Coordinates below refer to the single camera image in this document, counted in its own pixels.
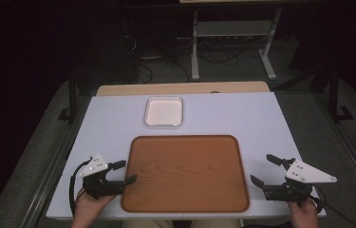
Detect aluminium rail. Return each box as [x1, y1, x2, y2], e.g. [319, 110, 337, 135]
[19, 94, 93, 228]
[311, 94, 356, 205]

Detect white metal stand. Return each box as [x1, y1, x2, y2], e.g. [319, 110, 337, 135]
[190, 7, 284, 82]

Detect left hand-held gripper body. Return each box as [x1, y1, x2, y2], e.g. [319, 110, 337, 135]
[78, 153, 126, 200]

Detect person's left leg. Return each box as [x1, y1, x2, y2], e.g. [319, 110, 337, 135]
[122, 218, 174, 228]

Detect black floor cables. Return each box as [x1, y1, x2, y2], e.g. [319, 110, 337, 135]
[120, 17, 242, 85]

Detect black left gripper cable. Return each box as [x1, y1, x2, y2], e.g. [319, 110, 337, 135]
[68, 157, 94, 219]

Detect brown wooden tray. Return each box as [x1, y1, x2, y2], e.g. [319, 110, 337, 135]
[121, 134, 251, 214]

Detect person's left hand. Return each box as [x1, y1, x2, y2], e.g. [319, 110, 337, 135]
[70, 187, 119, 228]

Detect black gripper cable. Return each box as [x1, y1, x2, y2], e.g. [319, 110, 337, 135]
[308, 184, 356, 228]
[68, 157, 94, 219]

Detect black metal frame post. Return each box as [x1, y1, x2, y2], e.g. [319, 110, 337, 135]
[57, 66, 81, 124]
[325, 61, 356, 124]

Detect white square dish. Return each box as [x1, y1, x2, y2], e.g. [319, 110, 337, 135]
[142, 96, 184, 127]

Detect person's right leg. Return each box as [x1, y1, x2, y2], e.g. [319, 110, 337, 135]
[190, 218, 242, 228]

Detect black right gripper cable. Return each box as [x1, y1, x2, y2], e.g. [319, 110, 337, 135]
[308, 184, 356, 228]

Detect person's right hand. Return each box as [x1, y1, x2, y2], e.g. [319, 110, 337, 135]
[287, 197, 321, 228]

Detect person's leg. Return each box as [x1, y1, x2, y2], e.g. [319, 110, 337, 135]
[190, 218, 242, 228]
[122, 218, 174, 228]

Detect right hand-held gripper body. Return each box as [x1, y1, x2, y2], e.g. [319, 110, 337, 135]
[260, 158, 338, 204]

